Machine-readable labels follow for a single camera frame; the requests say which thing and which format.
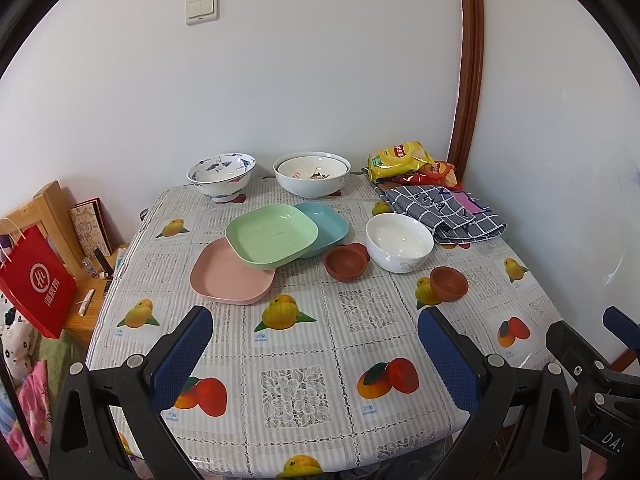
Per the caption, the brown clay cup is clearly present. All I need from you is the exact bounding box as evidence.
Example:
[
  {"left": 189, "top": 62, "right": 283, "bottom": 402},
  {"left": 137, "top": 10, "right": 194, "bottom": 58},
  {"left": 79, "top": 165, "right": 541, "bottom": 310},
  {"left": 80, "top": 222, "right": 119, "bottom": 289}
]
[
  {"left": 322, "top": 245, "right": 370, "bottom": 283},
  {"left": 348, "top": 242, "right": 370, "bottom": 261},
  {"left": 431, "top": 266, "right": 469, "bottom": 302}
]

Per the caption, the white ceramic bowl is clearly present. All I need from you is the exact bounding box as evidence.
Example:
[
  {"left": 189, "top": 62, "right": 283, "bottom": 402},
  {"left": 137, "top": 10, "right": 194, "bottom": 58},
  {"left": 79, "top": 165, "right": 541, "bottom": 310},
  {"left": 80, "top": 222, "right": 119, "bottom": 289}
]
[{"left": 366, "top": 212, "right": 435, "bottom": 274}]

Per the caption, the blue square plate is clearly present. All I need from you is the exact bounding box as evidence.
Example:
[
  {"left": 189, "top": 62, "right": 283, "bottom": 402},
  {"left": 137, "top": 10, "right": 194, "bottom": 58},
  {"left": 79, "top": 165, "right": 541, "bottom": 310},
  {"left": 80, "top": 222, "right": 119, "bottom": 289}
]
[{"left": 296, "top": 203, "right": 349, "bottom": 259}]

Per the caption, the green square plate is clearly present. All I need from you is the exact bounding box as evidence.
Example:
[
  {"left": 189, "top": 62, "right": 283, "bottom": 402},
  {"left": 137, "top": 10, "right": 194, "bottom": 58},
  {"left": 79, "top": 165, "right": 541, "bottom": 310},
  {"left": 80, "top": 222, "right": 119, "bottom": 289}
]
[{"left": 224, "top": 204, "right": 319, "bottom": 270}]

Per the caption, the wooden side table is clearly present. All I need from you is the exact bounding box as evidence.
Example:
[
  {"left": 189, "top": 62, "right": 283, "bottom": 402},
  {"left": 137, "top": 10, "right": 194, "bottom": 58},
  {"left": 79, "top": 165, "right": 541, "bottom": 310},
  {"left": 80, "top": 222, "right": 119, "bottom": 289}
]
[{"left": 63, "top": 275, "right": 111, "bottom": 349}]

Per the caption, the red paper bag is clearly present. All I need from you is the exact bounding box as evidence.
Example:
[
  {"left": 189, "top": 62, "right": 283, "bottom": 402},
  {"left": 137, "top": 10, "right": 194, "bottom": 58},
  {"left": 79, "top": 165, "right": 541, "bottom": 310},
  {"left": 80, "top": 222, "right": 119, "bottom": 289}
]
[{"left": 0, "top": 226, "right": 76, "bottom": 338}]

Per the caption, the grey checkered cloth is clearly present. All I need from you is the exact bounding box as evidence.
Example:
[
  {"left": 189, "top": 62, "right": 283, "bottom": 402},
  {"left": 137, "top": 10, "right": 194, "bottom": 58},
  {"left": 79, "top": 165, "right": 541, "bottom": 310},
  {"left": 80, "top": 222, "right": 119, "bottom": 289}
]
[{"left": 373, "top": 183, "right": 508, "bottom": 246}]

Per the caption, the fruit print tablecloth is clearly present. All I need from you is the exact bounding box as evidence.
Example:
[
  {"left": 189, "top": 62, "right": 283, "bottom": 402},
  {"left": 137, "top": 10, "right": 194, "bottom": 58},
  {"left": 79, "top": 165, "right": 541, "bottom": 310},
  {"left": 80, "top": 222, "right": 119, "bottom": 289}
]
[{"left": 87, "top": 178, "right": 560, "bottom": 478}]

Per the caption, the pink square plate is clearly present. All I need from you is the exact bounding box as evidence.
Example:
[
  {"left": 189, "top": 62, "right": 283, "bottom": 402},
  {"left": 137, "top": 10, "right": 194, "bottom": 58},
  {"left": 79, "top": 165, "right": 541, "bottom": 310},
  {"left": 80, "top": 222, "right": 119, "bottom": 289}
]
[{"left": 190, "top": 238, "right": 276, "bottom": 306}]

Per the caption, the red chips bag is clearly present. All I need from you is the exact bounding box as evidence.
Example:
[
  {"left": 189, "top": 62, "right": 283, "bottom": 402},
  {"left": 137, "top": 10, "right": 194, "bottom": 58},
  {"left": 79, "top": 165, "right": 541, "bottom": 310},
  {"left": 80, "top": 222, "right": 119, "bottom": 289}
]
[{"left": 392, "top": 162, "right": 462, "bottom": 191}]

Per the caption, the wooden board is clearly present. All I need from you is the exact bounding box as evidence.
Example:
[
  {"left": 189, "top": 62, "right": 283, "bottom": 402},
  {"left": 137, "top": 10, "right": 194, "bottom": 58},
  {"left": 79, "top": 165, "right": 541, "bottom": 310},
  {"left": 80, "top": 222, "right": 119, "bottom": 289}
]
[{"left": 1, "top": 180, "right": 86, "bottom": 280}]

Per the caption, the yellow chips bag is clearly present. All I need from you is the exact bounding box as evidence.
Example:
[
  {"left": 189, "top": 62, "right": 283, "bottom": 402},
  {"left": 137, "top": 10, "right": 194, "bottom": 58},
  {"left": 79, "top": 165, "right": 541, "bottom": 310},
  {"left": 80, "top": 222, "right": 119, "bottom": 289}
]
[{"left": 367, "top": 141, "right": 435, "bottom": 183}]

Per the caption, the blue crane pattern bowl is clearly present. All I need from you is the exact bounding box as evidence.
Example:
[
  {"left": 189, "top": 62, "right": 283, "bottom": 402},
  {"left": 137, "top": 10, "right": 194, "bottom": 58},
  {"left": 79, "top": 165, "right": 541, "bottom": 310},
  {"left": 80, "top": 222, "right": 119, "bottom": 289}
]
[{"left": 186, "top": 152, "right": 256, "bottom": 204}]

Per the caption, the large white bowl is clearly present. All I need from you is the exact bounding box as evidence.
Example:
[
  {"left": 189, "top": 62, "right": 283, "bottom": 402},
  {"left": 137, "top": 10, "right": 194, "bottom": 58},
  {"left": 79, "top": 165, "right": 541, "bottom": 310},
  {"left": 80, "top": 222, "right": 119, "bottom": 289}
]
[{"left": 273, "top": 152, "right": 352, "bottom": 200}]

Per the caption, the brown wooden door frame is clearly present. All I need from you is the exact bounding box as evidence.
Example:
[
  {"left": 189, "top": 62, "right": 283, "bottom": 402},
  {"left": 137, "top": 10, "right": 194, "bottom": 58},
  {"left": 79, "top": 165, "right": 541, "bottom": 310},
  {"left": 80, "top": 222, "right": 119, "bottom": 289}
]
[{"left": 447, "top": 0, "right": 485, "bottom": 181}]

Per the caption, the white wall switch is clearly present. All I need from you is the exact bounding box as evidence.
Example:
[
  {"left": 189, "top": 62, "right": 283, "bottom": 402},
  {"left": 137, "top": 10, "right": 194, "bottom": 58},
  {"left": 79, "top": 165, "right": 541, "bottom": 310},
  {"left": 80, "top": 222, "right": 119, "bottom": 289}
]
[{"left": 184, "top": 0, "right": 219, "bottom": 26}]

